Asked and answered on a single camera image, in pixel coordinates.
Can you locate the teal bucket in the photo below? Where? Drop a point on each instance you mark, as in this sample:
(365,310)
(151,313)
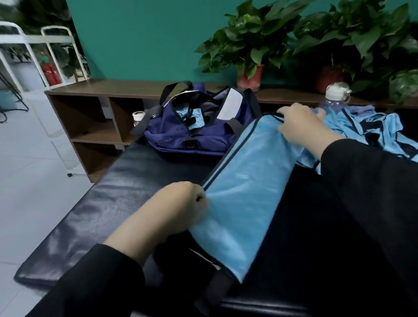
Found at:
(6,99)

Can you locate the white metal rack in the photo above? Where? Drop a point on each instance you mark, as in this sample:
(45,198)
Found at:
(46,10)

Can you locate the person's left forearm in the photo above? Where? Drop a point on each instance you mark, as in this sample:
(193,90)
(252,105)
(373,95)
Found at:
(98,281)

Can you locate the clear bottle silver cap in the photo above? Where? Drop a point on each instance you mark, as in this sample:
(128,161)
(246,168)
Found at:
(337,95)

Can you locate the green plant in red pot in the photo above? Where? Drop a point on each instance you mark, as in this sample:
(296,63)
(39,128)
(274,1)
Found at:
(255,36)
(352,36)

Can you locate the wooden shelf cabinet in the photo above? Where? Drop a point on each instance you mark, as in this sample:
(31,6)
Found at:
(85,114)

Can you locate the person's right hand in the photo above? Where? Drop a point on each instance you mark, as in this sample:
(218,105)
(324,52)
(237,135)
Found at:
(304,124)

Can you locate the green plant in white pot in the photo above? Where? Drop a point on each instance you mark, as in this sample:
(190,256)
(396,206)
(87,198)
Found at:
(405,85)

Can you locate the red bottle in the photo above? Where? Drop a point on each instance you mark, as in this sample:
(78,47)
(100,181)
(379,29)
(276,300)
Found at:
(51,73)

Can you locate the small white-lidded jar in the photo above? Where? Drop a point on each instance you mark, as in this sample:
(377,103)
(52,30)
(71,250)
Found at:
(138,117)

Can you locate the navy blue bag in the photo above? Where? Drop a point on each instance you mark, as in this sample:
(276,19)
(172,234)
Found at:
(170,137)

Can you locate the person's left hand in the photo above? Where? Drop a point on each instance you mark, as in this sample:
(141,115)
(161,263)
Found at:
(173,209)

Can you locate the person's right forearm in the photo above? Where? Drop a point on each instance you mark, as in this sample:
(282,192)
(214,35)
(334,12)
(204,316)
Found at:
(372,215)

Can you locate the black leather bench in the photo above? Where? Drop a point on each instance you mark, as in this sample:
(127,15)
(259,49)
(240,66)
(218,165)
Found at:
(85,215)

